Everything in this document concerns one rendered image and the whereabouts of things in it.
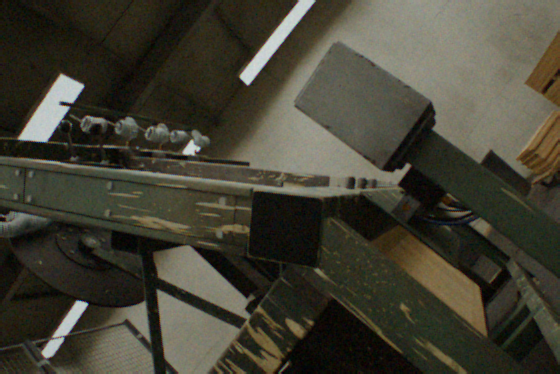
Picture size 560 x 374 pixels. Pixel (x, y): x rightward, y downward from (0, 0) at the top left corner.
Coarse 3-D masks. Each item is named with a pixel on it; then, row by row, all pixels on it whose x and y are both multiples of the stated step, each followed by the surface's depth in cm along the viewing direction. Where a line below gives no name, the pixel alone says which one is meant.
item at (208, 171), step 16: (112, 144) 190; (128, 144) 191; (128, 160) 188; (144, 160) 185; (160, 160) 182; (176, 160) 179; (192, 176) 176; (208, 176) 173; (224, 176) 170; (240, 176) 168; (256, 176) 165; (272, 176) 163; (288, 176) 160; (304, 176) 158; (320, 176) 156
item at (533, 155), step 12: (552, 120) 357; (540, 132) 359; (552, 132) 356; (528, 144) 379; (540, 144) 359; (552, 144) 355; (516, 156) 405; (528, 156) 380; (540, 156) 358; (552, 156) 354; (528, 168) 402; (540, 168) 378; (552, 168) 355; (540, 180) 383
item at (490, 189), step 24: (432, 144) 62; (432, 168) 62; (456, 168) 61; (480, 168) 60; (456, 192) 61; (480, 192) 60; (504, 192) 59; (480, 216) 60; (504, 216) 59; (528, 216) 58; (528, 240) 58; (552, 240) 56; (552, 264) 56
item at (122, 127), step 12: (84, 108) 172; (96, 108) 178; (84, 120) 166; (96, 120) 169; (144, 120) 207; (156, 120) 215; (120, 132) 186; (132, 132) 190; (156, 132) 204; (180, 132) 224; (204, 144) 242
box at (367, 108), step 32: (320, 64) 66; (352, 64) 64; (320, 96) 66; (352, 96) 64; (384, 96) 62; (416, 96) 60; (352, 128) 64; (384, 128) 62; (416, 128) 63; (384, 160) 62
